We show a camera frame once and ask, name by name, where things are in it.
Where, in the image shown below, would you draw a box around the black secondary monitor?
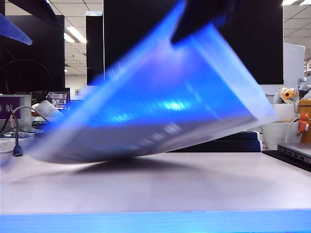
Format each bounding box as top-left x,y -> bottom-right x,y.
0,15 -> 66,94

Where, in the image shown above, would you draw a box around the yellow rectangular tin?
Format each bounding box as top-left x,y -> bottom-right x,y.
298,98 -> 311,144

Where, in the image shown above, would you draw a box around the black upright panel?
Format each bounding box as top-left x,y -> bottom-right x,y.
86,11 -> 104,86

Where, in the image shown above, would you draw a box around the white partition board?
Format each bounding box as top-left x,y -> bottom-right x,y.
283,43 -> 306,89

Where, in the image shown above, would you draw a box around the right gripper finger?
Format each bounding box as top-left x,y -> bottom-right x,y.
171,0 -> 234,45

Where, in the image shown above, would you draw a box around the printed paper sheets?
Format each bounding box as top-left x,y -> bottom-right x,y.
0,136 -> 34,155

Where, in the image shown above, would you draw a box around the silver laptop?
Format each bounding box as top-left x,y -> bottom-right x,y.
277,142 -> 311,166

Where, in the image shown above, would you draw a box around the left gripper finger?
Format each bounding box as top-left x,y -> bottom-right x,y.
7,0 -> 63,17
0,13 -> 33,46

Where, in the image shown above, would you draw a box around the transparent plastic zipper file bag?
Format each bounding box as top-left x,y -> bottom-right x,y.
24,0 -> 280,165

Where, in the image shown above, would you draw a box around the orange cat cable holder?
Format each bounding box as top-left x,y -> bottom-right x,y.
297,112 -> 311,134

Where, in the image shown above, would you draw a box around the straw hat sunflower ornament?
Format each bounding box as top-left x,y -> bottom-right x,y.
274,86 -> 300,105

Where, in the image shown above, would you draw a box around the purple sign acrylic stand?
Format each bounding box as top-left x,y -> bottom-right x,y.
0,94 -> 32,133

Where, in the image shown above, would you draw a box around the white ceramic mug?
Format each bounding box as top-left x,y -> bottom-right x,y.
261,120 -> 303,150

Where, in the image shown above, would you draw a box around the white desk organizer box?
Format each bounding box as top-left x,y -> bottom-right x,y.
269,103 -> 301,122

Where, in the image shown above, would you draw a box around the grey plush toy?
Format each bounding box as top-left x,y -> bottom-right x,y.
296,76 -> 311,100

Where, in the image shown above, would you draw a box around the small screen with code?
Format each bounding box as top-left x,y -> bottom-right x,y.
46,91 -> 70,110

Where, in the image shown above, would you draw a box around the thin white cable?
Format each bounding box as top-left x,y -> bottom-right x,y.
9,105 -> 49,122

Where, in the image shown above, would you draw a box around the white rounded object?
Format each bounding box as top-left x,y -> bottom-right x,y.
31,100 -> 62,120

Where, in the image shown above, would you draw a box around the black usb cable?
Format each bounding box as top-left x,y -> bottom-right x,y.
0,112 -> 24,157

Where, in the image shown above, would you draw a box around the white charging cable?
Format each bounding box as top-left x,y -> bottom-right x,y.
284,117 -> 301,144

